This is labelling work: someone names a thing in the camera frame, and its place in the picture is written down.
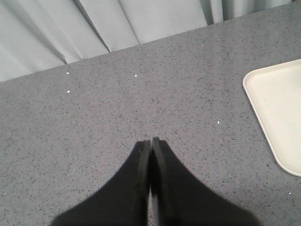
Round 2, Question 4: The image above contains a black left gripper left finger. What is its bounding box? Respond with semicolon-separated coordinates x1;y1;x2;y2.
51;140;151;226

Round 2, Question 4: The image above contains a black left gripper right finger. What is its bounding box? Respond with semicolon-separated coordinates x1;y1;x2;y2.
150;137;260;226

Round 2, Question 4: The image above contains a cream rectangular plastic tray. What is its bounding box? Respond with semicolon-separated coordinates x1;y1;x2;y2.
243;59;301;177

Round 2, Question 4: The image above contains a grey pleated curtain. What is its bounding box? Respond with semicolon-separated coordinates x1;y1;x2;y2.
0;0;286;81

